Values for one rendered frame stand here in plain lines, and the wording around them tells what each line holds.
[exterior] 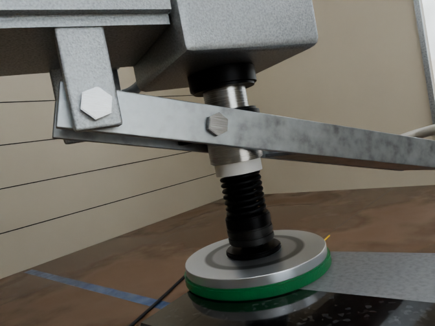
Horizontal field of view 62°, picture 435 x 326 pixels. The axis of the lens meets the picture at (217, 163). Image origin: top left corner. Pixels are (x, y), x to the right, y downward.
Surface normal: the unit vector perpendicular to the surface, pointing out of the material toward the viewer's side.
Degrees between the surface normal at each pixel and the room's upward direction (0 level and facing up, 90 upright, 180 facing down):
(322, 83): 90
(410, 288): 0
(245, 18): 90
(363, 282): 0
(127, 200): 90
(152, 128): 90
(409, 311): 0
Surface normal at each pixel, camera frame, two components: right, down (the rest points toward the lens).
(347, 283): -0.18, -0.98
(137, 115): 0.44, -0.04
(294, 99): -0.65, 0.16
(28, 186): 0.73, -0.11
